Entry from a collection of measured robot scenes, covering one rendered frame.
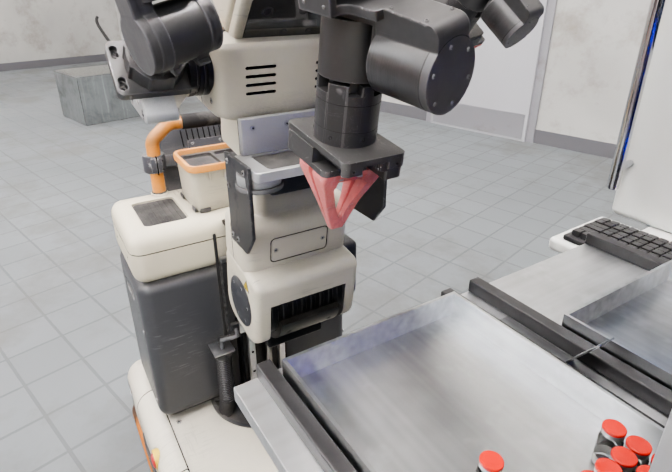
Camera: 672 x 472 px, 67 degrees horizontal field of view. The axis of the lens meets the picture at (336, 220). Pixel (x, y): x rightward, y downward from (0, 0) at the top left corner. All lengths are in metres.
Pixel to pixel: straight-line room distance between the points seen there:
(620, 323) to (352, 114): 0.50
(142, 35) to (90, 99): 5.04
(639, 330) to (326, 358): 0.41
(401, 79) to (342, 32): 0.07
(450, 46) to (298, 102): 0.55
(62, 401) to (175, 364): 0.79
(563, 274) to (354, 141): 0.52
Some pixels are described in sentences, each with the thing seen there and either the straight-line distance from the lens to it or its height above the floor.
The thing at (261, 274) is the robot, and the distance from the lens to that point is 0.96.
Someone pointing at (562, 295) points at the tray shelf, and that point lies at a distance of 0.82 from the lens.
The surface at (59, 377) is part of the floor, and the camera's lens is 2.18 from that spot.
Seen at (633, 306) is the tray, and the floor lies 0.88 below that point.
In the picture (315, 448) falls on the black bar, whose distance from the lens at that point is 0.53.
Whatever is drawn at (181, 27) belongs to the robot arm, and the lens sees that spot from 0.69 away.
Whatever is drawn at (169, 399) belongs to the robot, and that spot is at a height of 0.36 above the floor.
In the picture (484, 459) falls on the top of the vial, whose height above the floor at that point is 0.93.
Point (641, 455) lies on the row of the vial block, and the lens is 0.55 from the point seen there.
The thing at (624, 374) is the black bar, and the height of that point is 0.90.
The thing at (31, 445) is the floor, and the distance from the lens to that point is 1.96.
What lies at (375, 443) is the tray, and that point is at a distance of 0.55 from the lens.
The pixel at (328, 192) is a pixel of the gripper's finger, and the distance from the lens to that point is 0.46.
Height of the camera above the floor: 1.29
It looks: 25 degrees down
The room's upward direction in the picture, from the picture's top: straight up
